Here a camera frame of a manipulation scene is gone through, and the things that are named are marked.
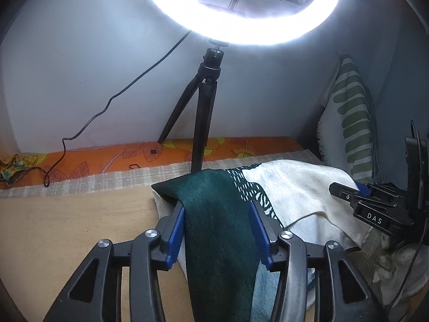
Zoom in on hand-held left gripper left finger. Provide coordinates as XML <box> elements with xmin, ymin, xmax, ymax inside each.
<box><xmin>43</xmin><ymin>204</ymin><xmax>187</xmax><ymax>322</ymax></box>

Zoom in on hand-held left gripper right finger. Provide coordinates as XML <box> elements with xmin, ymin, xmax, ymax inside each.
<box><xmin>250</xmin><ymin>203</ymin><xmax>386</xmax><ymax>322</ymax></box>

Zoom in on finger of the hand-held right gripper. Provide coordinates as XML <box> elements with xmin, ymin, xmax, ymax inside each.
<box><xmin>356</xmin><ymin>181</ymin><xmax>408</xmax><ymax>210</ymax></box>
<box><xmin>329</xmin><ymin>182</ymin><xmax>393</xmax><ymax>230</ymax></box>

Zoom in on green white printed garment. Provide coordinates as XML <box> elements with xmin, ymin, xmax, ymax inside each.
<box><xmin>151</xmin><ymin>160</ymin><xmax>373</xmax><ymax>322</ymax></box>

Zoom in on person's right hand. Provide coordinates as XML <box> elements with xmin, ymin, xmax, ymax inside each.
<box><xmin>373</xmin><ymin>238</ymin><xmax>429</xmax><ymax>304</ymax></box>

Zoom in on white green leaf-print pillow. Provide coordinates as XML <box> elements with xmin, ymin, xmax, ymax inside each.
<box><xmin>317</xmin><ymin>53</ymin><xmax>380</xmax><ymax>184</ymax></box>

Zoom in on orange floral bed sheet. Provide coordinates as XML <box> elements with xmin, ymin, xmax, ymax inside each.
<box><xmin>0</xmin><ymin>136</ymin><xmax>302</xmax><ymax>189</ymax></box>

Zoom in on green yellow crumpled cloth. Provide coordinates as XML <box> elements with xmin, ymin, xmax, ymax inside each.
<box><xmin>0</xmin><ymin>154</ymin><xmax>38</xmax><ymax>184</ymax></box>

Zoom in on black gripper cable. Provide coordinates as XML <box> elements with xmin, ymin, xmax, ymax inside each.
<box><xmin>388</xmin><ymin>240</ymin><xmax>423</xmax><ymax>309</ymax></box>

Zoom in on black ring light tripod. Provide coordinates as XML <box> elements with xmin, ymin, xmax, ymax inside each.
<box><xmin>157</xmin><ymin>38</ymin><xmax>224</xmax><ymax>174</ymax></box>

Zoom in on black ring light cable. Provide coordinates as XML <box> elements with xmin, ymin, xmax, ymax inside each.
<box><xmin>43</xmin><ymin>31</ymin><xmax>192</xmax><ymax>187</ymax></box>

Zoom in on white ring light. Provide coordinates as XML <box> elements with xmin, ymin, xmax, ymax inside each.
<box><xmin>135</xmin><ymin>0</ymin><xmax>343</xmax><ymax>46</ymax></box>

